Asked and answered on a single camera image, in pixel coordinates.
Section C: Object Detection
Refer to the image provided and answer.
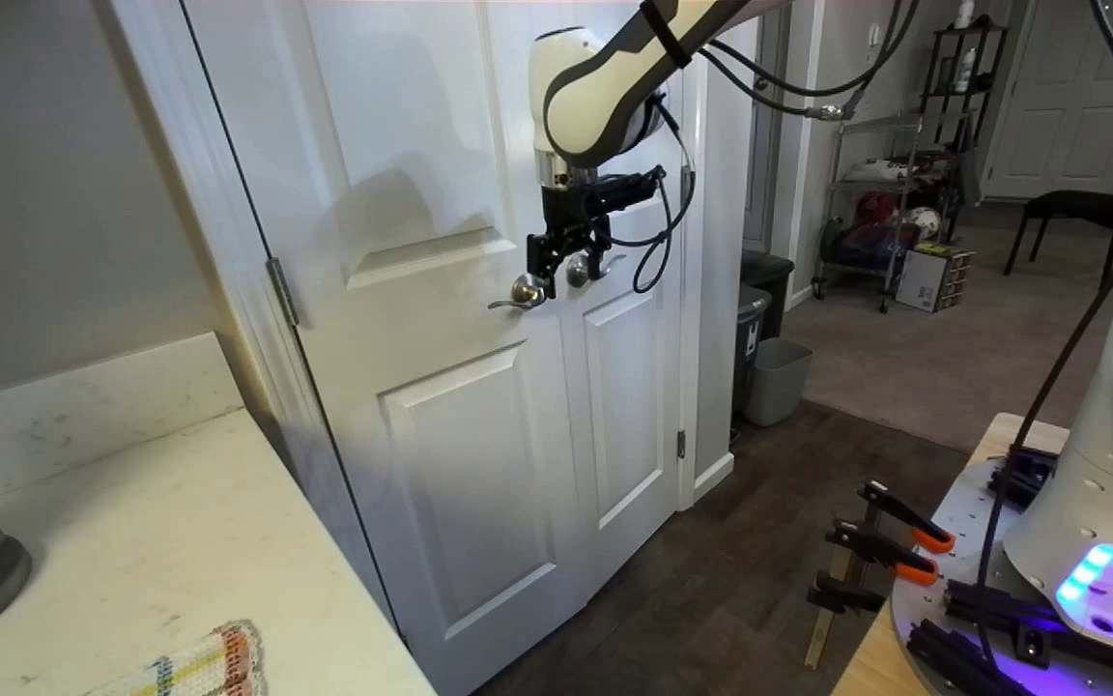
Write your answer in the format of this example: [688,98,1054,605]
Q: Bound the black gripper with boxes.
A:
[527,174,622,304]

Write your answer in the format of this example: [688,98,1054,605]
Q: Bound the white panel door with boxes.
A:
[183,0,591,696]
[551,0,690,584]

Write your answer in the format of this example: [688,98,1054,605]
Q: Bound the white room door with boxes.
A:
[979,0,1113,205]

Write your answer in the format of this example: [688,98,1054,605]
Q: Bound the black trash bin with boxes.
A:
[740,248,798,344]

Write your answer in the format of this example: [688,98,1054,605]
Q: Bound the grey trash bin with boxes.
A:
[740,338,815,433]

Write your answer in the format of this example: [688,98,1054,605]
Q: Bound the white cardboard box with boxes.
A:
[894,239,974,318]

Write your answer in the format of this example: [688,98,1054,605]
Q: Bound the black orange spring clamp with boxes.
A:
[822,517,941,592]
[856,474,958,557]

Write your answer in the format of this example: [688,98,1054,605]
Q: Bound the black shelf rack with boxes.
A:
[916,10,1014,200]

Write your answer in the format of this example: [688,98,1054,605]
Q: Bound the white kitchen counter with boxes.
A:
[0,327,440,696]

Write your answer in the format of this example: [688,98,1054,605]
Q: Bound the black connector block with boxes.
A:
[984,445,1061,509]

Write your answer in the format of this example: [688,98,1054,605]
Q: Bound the black chair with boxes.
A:
[999,186,1113,294]

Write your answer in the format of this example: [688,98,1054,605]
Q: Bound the light wooden robot table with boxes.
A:
[829,410,1074,696]

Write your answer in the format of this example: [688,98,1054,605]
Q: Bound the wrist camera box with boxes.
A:
[607,164,670,213]

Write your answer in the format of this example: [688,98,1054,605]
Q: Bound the wire utility cart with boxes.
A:
[813,114,923,318]

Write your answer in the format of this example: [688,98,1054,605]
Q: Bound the grey metal base plate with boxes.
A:
[890,440,1113,696]

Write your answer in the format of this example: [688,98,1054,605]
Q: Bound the thick black base cable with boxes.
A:
[974,0,1113,612]

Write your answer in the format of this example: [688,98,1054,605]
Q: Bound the black mounting bracket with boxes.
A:
[903,614,1035,696]
[940,576,1113,690]

